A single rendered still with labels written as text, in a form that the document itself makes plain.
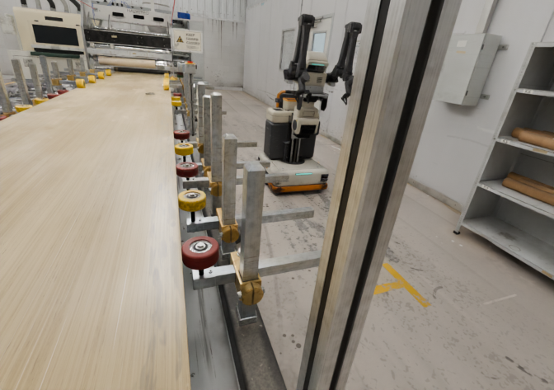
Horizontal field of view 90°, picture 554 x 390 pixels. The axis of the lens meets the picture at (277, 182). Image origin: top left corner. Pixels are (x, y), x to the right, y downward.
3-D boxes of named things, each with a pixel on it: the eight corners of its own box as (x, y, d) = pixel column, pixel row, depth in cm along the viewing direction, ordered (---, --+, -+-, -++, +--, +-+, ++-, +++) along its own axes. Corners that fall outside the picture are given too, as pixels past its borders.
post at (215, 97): (220, 213, 114) (220, 91, 95) (221, 217, 111) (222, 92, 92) (211, 213, 113) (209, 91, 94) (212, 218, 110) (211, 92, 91)
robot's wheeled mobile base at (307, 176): (255, 170, 339) (256, 151, 329) (302, 168, 360) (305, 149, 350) (273, 195, 282) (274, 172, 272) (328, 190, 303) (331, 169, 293)
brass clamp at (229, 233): (232, 218, 97) (232, 206, 95) (241, 241, 85) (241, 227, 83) (213, 221, 94) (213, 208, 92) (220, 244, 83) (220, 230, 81)
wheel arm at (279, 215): (309, 214, 103) (311, 204, 102) (313, 219, 100) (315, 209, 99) (186, 228, 89) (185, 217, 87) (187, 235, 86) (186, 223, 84)
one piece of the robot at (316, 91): (293, 108, 264) (296, 84, 255) (319, 109, 273) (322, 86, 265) (300, 111, 250) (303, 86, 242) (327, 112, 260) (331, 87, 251)
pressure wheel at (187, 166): (182, 198, 103) (180, 169, 98) (174, 190, 108) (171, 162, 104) (202, 193, 108) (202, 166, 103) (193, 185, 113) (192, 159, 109)
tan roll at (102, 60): (188, 70, 482) (188, 63, 477) (189, 71, 471) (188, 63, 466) (92, 63, 433) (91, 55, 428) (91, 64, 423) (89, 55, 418)
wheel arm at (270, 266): (346, 255, 82) (349, 243, 80) (353, 262, 79) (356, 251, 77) (192, 283, 67) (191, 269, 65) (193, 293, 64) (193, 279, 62)
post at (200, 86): (205, 171, 157) (204, 82, 138) (206, 173, 155) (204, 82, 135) (199, 171, 156) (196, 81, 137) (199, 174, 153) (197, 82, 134)
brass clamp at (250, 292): (250, 264, 75) (251, 248, 73) (265, 303, 63) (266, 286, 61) (227, 267, 73) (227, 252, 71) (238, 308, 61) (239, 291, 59)
